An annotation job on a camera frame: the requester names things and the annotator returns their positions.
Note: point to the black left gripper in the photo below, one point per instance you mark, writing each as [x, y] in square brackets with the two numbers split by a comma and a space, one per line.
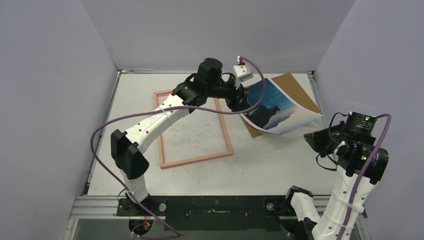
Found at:
[241, 103]

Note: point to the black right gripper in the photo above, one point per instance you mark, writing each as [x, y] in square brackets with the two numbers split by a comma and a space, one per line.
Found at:
[313, 140]

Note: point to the landscape photo print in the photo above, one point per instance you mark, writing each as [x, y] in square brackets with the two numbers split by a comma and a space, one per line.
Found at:
[278, 114]

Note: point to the pink wooden picture frame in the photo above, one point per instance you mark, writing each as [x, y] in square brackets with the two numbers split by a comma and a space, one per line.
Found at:
[198, 137]

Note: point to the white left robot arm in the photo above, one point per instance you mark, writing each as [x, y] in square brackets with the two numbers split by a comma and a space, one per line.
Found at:
[128, 146]

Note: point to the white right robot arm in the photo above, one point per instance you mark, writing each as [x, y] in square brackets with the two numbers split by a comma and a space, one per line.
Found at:
[360, 164]

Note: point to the brown cardboard backing board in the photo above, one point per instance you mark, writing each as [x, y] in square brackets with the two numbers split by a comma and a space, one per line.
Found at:
[289, 83]

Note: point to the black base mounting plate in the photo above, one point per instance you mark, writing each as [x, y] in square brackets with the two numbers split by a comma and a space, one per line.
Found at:
[269, 224]

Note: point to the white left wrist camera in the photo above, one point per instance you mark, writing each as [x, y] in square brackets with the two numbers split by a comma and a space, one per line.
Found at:
[241, 71]

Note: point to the aluminium front rail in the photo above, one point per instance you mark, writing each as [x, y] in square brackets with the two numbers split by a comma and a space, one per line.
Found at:
[96, 207]

